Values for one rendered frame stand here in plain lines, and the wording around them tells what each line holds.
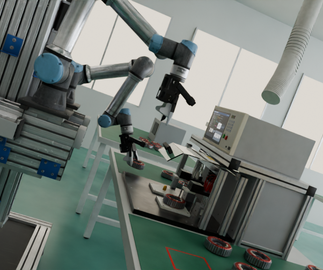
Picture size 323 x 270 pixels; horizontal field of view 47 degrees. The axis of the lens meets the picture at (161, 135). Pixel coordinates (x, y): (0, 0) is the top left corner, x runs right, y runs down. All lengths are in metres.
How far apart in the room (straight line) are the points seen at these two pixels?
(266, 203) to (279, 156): 0.24
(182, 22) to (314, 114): 3.06
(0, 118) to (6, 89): 0.33
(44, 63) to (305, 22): 2.40
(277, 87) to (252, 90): 3.92
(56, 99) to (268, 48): 5.77
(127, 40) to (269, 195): 5.05
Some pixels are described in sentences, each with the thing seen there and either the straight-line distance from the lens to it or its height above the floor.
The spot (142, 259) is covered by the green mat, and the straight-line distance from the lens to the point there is 1.24.
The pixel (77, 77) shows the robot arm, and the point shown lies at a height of 1.19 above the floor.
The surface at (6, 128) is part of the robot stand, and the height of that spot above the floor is 0.91.
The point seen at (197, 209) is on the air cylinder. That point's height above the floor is 0.80.
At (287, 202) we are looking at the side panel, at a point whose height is 1.01.
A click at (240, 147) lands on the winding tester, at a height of 1.16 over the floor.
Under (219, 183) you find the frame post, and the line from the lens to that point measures 1.66.
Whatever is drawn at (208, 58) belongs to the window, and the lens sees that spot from 6.71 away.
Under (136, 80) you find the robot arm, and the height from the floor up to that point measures 1.29.
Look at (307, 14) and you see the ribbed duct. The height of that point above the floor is 2.33.
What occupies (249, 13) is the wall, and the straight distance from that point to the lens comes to 7.04.
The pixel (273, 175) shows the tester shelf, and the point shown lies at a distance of 1.72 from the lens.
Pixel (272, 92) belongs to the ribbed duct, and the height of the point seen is 1.60.
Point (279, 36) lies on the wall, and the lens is 7.24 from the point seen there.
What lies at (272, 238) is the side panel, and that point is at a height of 0.83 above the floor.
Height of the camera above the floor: 1.24
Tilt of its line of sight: 5 degrees down
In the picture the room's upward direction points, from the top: 21 degrees clockwise
